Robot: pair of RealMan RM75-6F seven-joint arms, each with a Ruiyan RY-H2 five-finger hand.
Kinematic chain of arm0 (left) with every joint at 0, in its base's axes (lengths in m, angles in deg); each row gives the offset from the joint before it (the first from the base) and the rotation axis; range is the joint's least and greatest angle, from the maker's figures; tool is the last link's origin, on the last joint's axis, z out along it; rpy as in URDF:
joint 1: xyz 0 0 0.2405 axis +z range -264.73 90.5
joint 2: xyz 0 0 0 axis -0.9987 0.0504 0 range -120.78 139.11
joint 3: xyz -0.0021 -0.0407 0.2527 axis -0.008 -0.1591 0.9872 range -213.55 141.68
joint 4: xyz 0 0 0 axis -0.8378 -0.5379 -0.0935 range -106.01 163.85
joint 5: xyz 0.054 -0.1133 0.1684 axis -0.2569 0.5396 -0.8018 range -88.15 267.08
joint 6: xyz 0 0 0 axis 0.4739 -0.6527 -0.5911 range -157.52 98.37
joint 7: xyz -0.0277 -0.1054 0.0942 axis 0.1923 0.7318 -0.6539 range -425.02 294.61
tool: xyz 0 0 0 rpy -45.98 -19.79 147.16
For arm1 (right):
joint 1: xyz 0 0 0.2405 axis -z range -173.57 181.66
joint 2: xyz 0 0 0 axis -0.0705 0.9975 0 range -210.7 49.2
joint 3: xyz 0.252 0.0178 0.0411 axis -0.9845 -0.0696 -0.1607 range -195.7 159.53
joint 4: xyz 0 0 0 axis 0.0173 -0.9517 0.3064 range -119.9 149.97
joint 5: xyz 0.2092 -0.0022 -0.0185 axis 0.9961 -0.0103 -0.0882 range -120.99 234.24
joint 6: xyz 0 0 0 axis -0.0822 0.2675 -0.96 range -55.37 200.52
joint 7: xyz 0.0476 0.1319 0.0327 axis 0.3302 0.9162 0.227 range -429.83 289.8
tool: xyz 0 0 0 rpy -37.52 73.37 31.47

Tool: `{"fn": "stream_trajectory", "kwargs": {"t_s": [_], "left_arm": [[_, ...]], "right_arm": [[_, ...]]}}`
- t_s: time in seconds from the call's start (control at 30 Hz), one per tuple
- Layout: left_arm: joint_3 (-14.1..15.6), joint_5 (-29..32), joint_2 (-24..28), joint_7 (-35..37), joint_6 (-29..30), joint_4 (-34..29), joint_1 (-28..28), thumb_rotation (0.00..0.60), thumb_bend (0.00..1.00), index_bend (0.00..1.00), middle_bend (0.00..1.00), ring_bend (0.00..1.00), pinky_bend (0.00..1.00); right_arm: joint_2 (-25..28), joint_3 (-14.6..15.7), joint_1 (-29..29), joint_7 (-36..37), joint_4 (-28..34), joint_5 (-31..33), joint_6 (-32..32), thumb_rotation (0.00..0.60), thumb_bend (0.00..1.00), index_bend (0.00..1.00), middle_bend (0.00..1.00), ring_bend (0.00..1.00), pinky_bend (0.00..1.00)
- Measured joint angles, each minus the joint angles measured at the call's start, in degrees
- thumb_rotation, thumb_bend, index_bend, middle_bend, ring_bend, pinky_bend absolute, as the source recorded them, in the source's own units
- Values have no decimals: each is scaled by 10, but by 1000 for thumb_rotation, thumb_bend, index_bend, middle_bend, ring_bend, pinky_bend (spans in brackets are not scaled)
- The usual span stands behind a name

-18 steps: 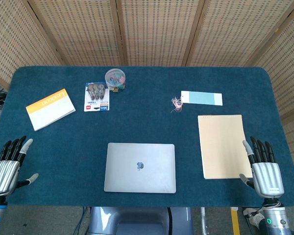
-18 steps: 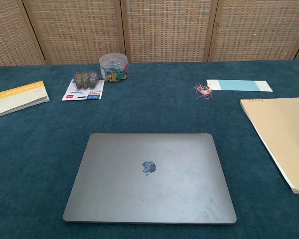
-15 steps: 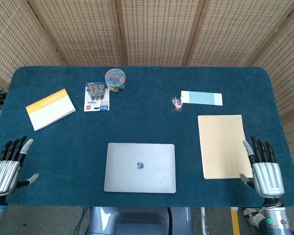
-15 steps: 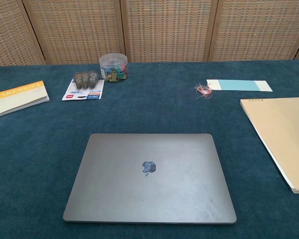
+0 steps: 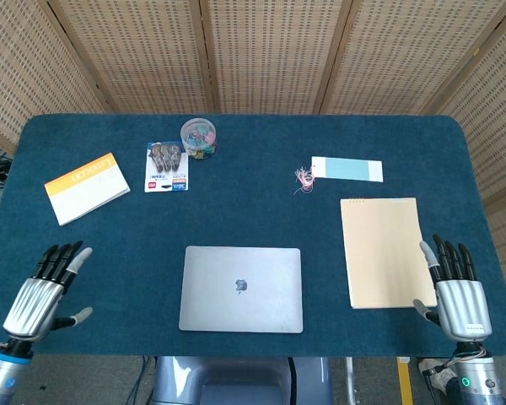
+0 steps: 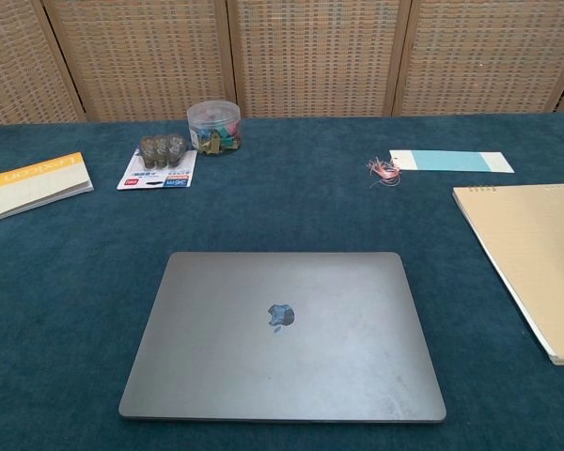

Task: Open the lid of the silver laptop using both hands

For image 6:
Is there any grey laptop computer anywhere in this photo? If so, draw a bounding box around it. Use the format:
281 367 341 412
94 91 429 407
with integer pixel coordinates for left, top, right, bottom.
117 251 447 425

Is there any woven rattan folding screen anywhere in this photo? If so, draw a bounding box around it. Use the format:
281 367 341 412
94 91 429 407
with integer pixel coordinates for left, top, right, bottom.
0 0 564 128

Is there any clear jar of binder clips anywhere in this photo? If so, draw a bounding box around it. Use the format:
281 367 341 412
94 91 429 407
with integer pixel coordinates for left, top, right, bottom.
186 100 244 158

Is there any blister pack of clips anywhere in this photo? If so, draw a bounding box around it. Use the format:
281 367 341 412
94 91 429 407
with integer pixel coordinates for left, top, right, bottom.
116 133 198 192

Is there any white and blue bookmark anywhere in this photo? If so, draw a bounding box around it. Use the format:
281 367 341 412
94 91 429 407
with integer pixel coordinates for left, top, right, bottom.
388 149 516 175

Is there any beige spiral notebook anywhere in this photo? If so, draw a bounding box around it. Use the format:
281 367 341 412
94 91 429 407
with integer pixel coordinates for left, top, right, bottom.
452 182 564 366

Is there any yellow and white book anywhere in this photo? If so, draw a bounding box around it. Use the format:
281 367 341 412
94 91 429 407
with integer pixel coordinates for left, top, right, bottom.
0 151 95 226

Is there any pink string tassel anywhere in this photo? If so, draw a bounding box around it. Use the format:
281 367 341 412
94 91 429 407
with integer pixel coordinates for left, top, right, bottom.
367 158 402 189

